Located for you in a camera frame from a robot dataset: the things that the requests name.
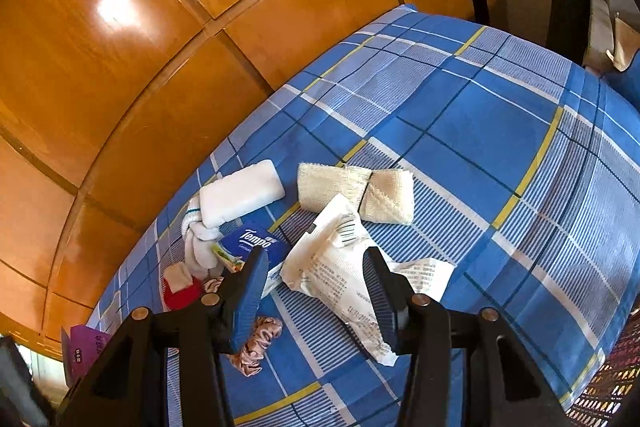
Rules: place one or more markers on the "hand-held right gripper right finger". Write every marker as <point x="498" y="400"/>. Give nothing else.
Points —
<point x="385" y="302"/>

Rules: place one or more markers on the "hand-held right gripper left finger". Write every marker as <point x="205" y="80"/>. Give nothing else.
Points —
<point x="247" y="302"/>

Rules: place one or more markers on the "blue tissue pack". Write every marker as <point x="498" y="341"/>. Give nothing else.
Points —
<point x="245" y="238"/>

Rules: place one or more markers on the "white printed plastic packet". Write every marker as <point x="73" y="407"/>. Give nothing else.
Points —
<point x="325" y="267"/>

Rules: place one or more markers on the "white rectangular soft pack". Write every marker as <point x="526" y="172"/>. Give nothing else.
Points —
<point x="240" y="192"/>

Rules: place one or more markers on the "pink striped scrunchie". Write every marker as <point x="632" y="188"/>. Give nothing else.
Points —
<point x="262" y="332"/>

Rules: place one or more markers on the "red and white sock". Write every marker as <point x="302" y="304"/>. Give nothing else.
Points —
<point x="182" y="294"/>

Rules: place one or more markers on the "white striped socks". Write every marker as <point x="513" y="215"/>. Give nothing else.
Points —
<point x="200" y="247"/>

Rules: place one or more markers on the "beige knitted cloth roll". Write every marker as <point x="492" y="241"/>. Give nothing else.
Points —
<point x="330" y="184"/>

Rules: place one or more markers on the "purple box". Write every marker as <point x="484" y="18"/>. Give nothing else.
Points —
<point x="85" y="347"/>

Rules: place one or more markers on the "blue plaid bed sheet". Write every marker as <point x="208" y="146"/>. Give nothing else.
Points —
<point x="475" y="117"/>

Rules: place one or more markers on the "patterned rug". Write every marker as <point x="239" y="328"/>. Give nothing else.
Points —
<point x="615" y="392"/>

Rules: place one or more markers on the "wooden wardrobe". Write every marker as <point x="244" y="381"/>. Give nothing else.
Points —
<point x="150" y="57"/>

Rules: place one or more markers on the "cardboard box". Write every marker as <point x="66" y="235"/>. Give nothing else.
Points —
<point x="625" y="42"/>

